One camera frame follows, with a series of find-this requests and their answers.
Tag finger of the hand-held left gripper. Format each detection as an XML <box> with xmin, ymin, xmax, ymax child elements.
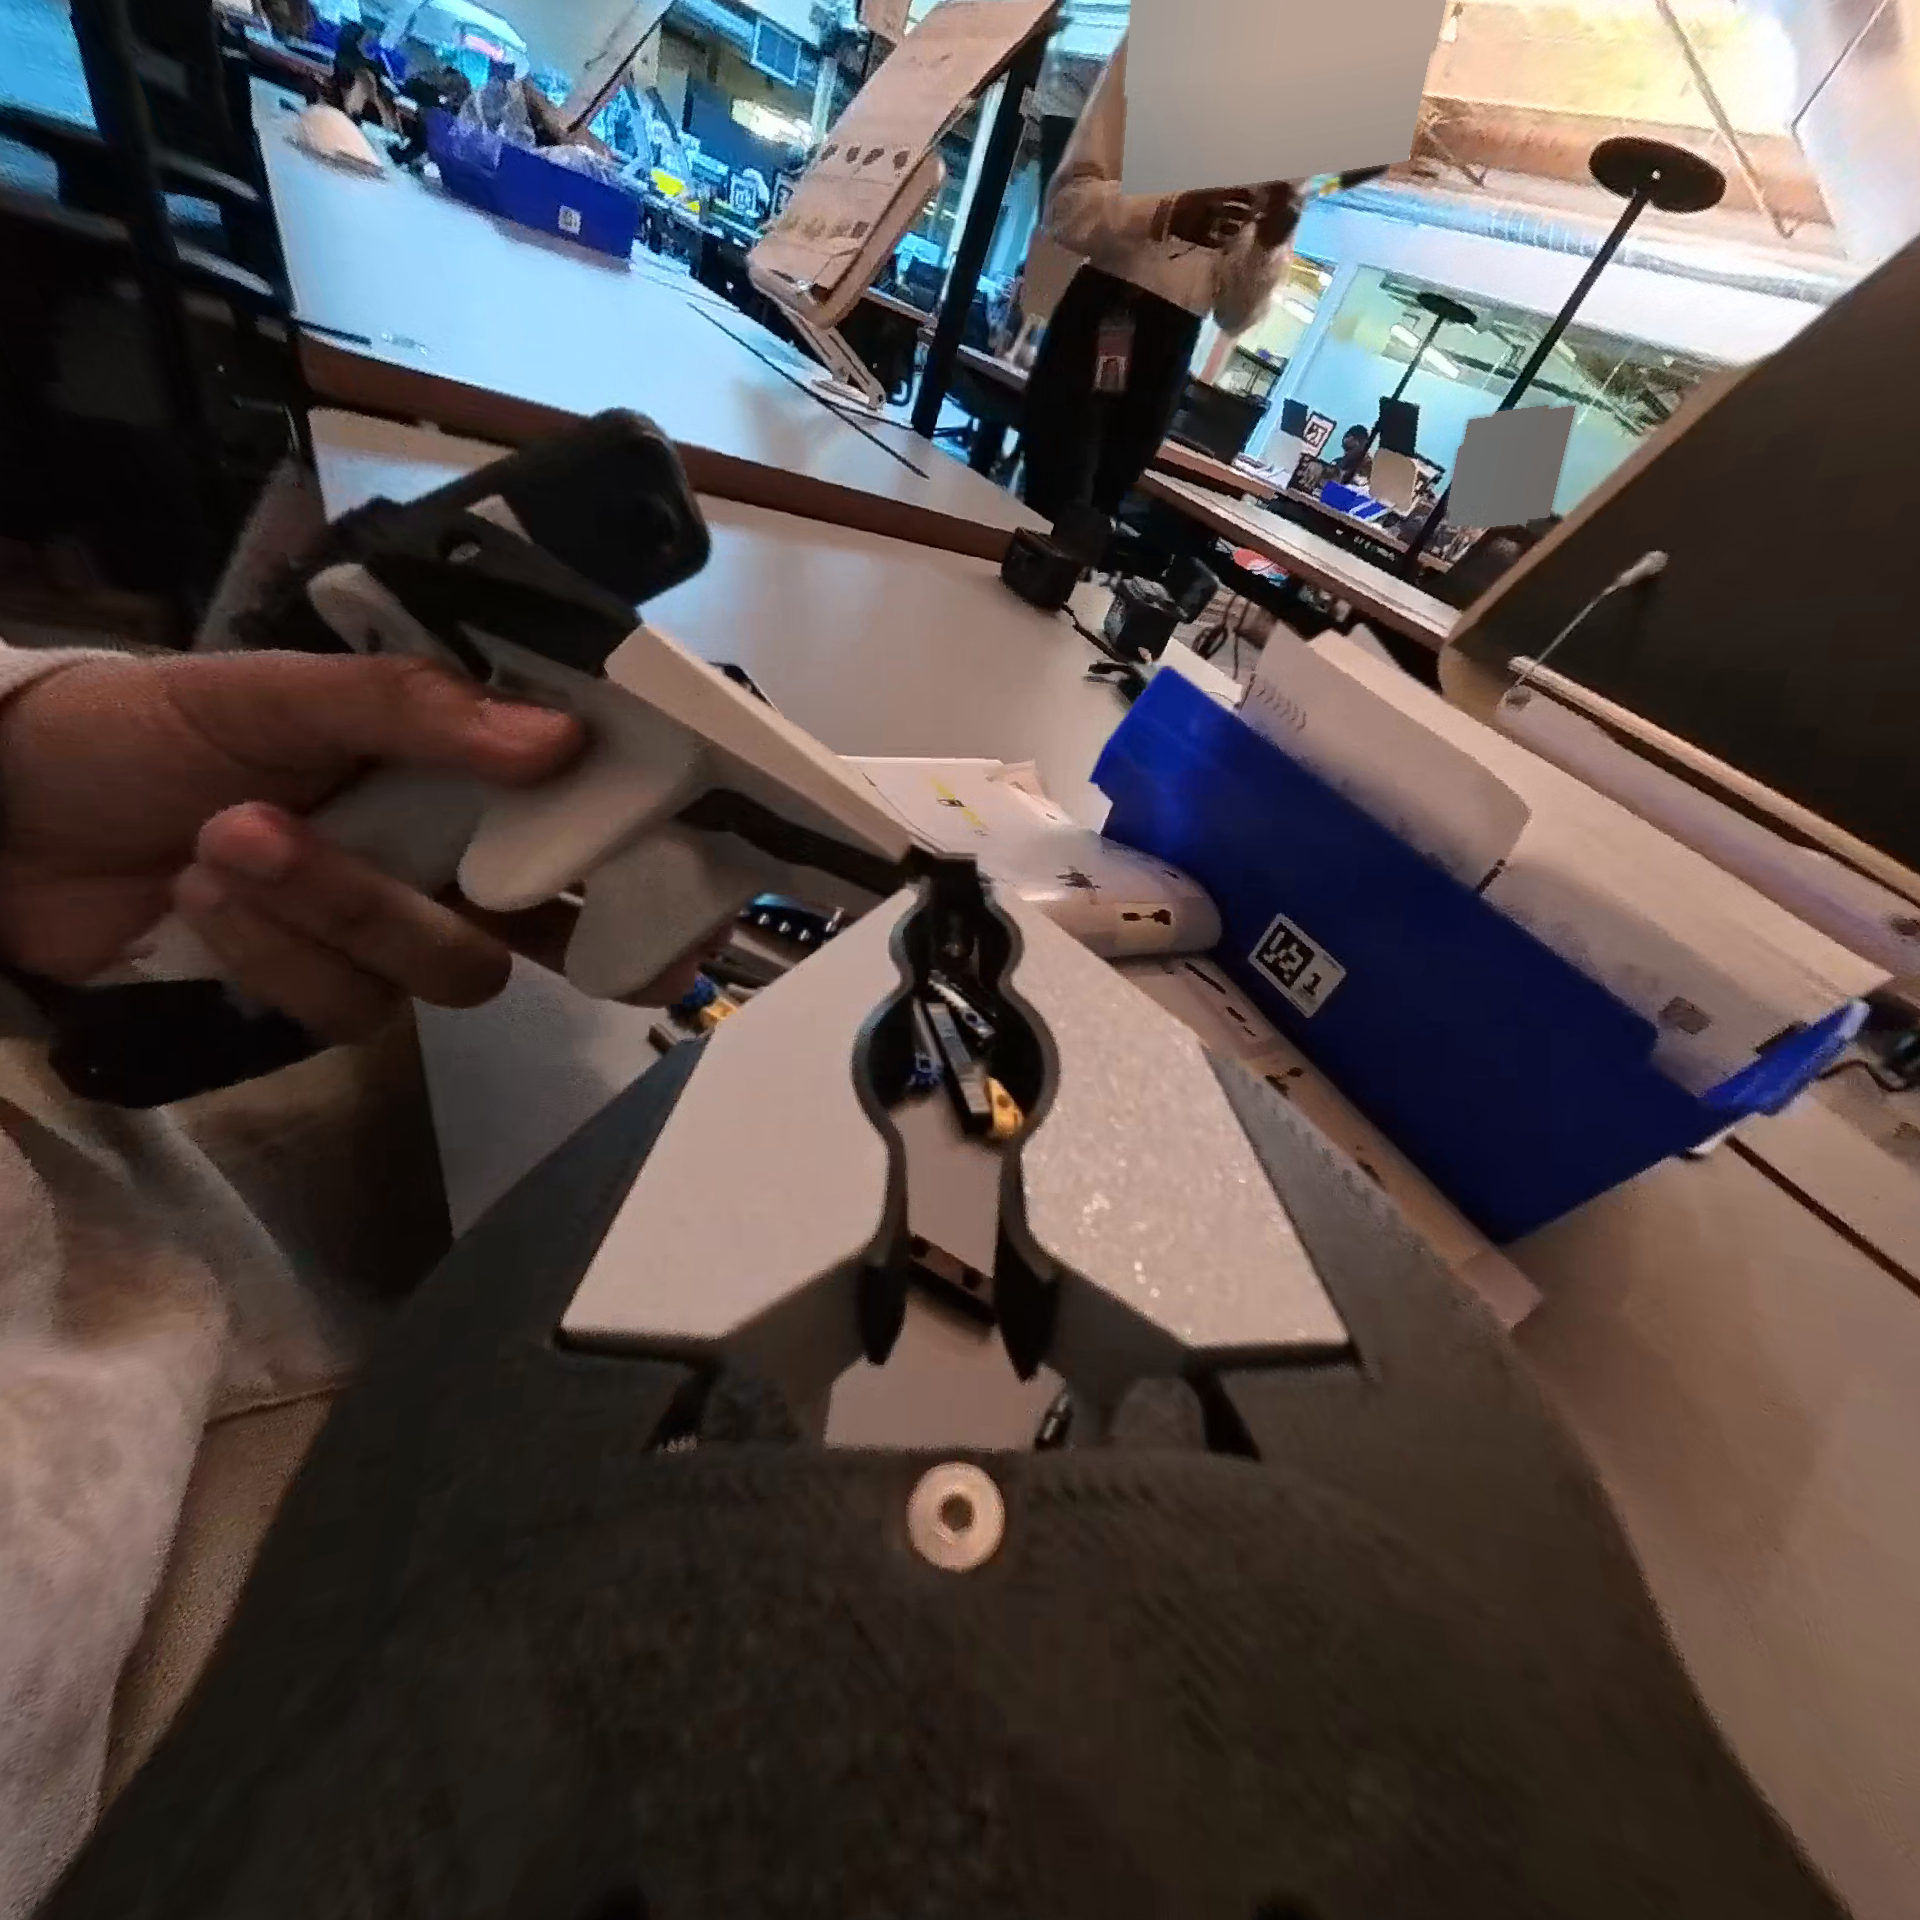
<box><xmin>599</xmin><ymin>623</ymin><xmax>922</xmax><ymax>875</ymax></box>
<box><xmin>565</xmin><ymin>817</ymin><xmax>909</xmax><ymax>1003</ymax></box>

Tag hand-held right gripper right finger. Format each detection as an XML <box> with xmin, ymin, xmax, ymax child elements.
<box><xmin>960</xmin><ymin>876</ymin><xmax>1360</xmax><ymax>1420</ymax></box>

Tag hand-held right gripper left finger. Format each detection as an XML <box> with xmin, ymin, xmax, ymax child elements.
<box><xmin>558</xmin><ymin>882</ymin><xmax>941</xmax><ymax>1371</ymax></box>

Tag small lego pieces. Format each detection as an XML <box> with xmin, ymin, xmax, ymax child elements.
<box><xmin>644</xmin><ymin>885</ymin><xmax>1036</xmax><ymax>1158</ymax></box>

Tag person's left forearm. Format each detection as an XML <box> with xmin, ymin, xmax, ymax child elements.
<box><xmin>0</xmin><ymin>639</ymin><xmax>115</xmax><ymax>715</ymax></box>

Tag person's left hand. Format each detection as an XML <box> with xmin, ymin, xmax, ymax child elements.
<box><xmin>0</xmin><ymin>649</ymin><xmax>590</xmax><ymax>1040</ymax></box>

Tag blue plastic bin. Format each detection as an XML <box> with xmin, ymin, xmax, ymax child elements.
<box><xmin>1092</xmin><ymin>669</ymin><xmax>1868</xmax><ymax>1247</ymax></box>

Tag blue storage bin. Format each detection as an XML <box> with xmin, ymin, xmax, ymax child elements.
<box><xmin>425</xmin><ymin>105</ymin><xmax>650</xmax><ymax>267</ymax></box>

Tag black charger block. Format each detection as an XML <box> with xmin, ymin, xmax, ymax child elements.
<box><xmin>1000</xmin><ymin>508</ymin><xmax>1122</xmax><ymax>610</ymax></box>

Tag black power adapter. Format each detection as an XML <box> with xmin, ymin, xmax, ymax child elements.
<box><xmin>1101</xmin><ymin>580</ymin><xmax>1221</xmax><ymax>665</ymax></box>

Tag black slatted rack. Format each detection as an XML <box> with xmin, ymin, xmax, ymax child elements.
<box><xmin>0</xmin><ymin>0</ymin><xmax>311</xmax><ymax>649</ymax></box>

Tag white printed paper bag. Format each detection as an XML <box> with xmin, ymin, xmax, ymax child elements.
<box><xmin>1243</xmin><ymin>627</ymin><xmax>1893</xmax><ymax>1085</ymax></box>

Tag cardboard panel on stand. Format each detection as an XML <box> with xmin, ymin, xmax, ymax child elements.
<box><xmin>745</xmin><ymin>0</ymin><xmax>1070</xmax><ymax>376</ymax></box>

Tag person's grey hoodie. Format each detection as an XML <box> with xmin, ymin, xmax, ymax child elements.
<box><xmin>0</xmin><ymin>993</ymin><xmax>455</xmax><ymax>1920</ymax></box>

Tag short black floor lamp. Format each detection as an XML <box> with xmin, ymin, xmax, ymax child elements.
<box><xmin>1387</xmin><ymin>290</ymin><xmax>1478</xmax><ymax>400</ymax></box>

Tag black panel wooden edge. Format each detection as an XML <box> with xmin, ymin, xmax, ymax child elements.
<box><xmin>1447</xmin><ymin>251</ymin><xmax>1920</xmax><ymax>905</ymax></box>

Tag tall black floor lamp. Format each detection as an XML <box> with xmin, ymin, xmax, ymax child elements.
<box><xmin>1499</xmin><ymin>137</ymin><xmax>1729</xmax><ymax>413</ymax></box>

